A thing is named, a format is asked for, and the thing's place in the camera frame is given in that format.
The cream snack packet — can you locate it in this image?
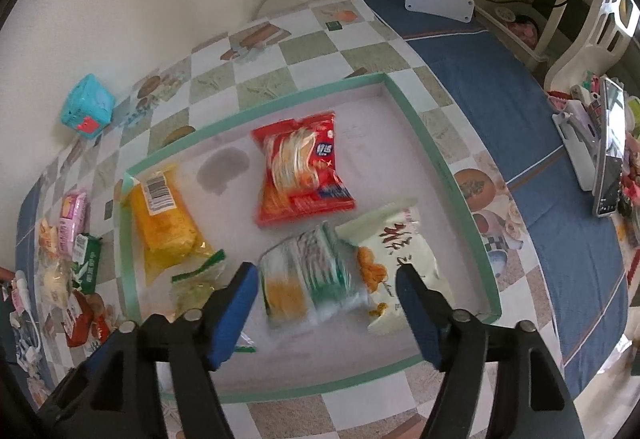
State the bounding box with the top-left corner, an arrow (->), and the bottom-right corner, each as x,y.
334,198 -> 453,335

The smartphone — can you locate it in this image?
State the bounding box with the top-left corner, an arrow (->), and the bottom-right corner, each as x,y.
592,75 -> 627,218

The white phone stand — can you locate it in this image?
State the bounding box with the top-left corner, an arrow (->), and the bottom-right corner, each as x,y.
551,100 -> 601,192

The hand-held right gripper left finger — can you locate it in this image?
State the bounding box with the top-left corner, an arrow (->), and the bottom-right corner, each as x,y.
37,261 -> 260,439

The yellow snack packet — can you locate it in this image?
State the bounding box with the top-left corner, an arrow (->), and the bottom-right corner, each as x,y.
122,164 -> 226,290

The clear green-sealed bun packet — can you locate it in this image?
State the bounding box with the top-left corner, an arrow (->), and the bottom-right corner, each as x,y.
170,249 -> 258,355

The brown pastry packet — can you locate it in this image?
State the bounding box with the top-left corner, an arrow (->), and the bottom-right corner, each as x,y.
62,290 -> 112,349

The green-rimmed white cardboard tray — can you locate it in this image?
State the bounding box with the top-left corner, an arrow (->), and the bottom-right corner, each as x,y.
116,73 -> 502,405

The white handheld device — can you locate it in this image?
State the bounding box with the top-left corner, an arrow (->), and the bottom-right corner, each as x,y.
11,270 -> 32,307

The white power strip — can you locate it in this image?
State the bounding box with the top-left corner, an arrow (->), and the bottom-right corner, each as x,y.
404,0 -> 476,22

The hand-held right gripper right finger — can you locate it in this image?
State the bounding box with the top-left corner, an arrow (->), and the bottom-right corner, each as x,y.
395,263 -> 586,439

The red snack packet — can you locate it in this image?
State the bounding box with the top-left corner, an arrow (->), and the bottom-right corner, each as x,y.
250,112 -> 357,229

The white plastic chair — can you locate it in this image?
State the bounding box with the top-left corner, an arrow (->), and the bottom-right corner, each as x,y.
542,0 -> 640,90

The pink snack packet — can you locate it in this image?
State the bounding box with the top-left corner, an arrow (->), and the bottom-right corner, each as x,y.
57,189 -> 88,260

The dark green snack packet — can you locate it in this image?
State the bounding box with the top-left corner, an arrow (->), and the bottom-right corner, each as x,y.
70,233 -> 103,295

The pale bread bun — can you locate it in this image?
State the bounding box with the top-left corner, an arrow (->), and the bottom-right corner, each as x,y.
41,261 -> 75,310

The teal cube toy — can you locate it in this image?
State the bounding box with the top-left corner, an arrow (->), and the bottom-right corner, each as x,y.
60,73 -> 117,140

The green white orange snack packet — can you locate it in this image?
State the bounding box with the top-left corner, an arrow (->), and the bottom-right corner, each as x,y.
257,221 -> 371,330

